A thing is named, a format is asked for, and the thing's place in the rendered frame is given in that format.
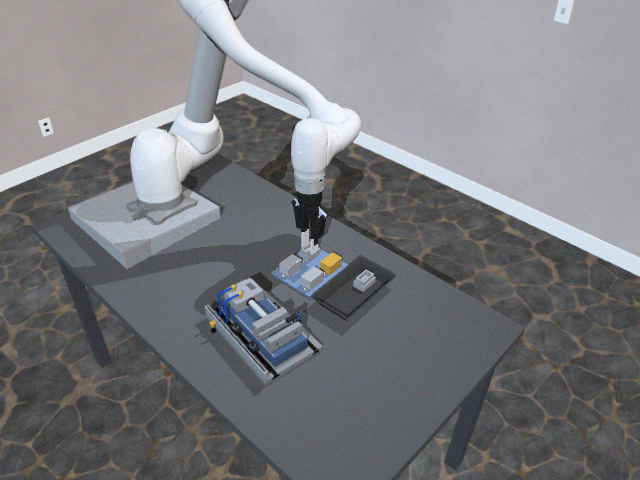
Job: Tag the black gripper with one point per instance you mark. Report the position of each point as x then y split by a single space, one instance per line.
310 210

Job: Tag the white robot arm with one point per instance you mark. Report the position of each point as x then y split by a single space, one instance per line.
159 166

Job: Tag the yellow rectangular block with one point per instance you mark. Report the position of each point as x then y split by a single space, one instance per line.
331 263

